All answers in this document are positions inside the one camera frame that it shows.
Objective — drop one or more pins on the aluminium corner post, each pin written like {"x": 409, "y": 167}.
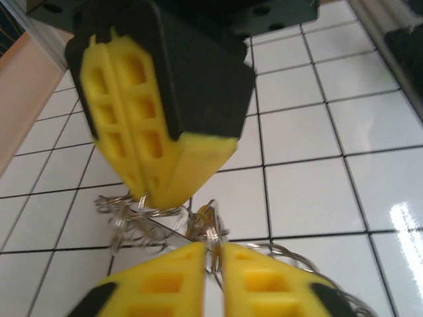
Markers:
{"x": 49, "y": 49}

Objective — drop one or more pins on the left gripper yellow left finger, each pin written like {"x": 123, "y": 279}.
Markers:
{"x": 158, "y": 287}

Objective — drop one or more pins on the metal keyring plate with rings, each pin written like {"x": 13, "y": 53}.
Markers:
{"x": 165, "y": 232}

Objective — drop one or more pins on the aluminium table rail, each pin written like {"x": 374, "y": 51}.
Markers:
{"x": 373, "y": 20}

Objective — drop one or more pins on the key with red tag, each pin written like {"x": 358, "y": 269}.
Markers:
{"x": 209, "y": 218}

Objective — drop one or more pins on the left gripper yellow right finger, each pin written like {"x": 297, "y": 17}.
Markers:
{"x": 264, "y": 284}

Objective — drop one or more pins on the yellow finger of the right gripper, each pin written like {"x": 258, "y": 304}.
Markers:
{"x": 105, "y": 112}
{"x": 198, "y": 99}

